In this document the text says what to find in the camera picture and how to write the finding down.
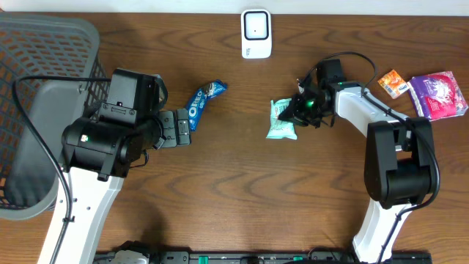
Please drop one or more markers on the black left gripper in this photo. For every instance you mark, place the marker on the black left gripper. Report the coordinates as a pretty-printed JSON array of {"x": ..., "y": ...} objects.
[{"x": 167, "y": 128}]

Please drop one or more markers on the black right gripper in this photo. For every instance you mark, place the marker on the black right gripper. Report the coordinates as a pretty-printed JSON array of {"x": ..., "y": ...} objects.
[{"x": 292, "y": 113}]

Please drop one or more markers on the blue Oreo cookie pack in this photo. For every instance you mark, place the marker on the blue Oreo cookie pack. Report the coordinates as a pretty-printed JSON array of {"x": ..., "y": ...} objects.
[{"x": 199, "y": 100}]

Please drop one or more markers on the teal snack packet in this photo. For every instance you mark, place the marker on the teal snack packet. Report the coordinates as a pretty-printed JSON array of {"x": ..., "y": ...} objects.
[{"x": 280, "y": 129}]

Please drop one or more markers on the orange small snack box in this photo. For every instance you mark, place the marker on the orange small snack box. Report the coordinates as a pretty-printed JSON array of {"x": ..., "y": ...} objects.
[{"x": 393, "y": 84}]

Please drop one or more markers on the red purple snack pack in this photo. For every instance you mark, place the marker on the red purple snack pack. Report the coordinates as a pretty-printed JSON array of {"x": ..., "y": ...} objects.
[{"x": 437, "y": 96}]

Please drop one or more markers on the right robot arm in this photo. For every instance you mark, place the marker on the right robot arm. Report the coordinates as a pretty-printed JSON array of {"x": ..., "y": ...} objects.
[{"x": 401, "y": 174}]

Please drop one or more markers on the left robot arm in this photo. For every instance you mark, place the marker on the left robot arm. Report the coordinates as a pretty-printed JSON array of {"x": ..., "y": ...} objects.
[{"x": 76, "y": 240}]

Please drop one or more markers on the grey plastic shopping basket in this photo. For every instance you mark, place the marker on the grey plastic shopping basket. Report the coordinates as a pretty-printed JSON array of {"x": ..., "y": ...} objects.
[{"x": 57, "y": 58}]

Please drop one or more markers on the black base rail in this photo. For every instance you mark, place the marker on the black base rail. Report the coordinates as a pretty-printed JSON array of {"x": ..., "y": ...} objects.
[{"x": 136, "y": 252}]

